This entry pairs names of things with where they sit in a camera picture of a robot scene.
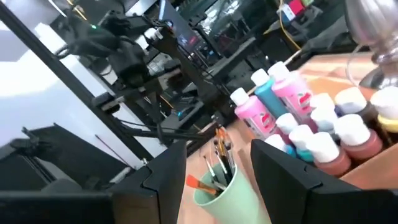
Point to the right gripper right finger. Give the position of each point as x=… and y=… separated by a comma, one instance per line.
x=295, y=199

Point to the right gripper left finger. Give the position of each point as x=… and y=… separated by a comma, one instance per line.
x=149, y=199

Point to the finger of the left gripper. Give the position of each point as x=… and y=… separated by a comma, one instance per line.
x=105, y=101
x=157, y=118

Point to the thin black paint brush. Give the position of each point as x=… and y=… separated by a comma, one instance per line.
x=230, y=155
x=222, y=165
x=216, y=147
x=221, y=140
x=211, y=171

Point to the large pink paint bottle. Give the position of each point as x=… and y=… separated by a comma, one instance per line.
x=292, y=90
x=253, y=112

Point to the large teal paint bottle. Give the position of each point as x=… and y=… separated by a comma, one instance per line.
x=270, y=96

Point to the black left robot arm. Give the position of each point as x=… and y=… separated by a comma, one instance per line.
x=90, y=37

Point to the yellow small paint bottle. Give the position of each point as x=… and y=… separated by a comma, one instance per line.
x=387, y=102

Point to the black computer mouse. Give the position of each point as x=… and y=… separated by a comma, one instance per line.
x=182, y=114

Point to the dark grey side desk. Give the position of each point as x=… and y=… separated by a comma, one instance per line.
x=186, y=121

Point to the mint green ribbed cup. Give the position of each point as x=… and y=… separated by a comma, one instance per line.
x=236, y=205

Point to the orange translucent plastic tray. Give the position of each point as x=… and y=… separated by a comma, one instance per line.
x=373, y=174

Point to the dark grey desk panel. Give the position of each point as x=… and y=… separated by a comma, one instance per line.
x=236, y=56

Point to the white shade table lamp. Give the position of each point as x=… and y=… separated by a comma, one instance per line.
x=376, y=21

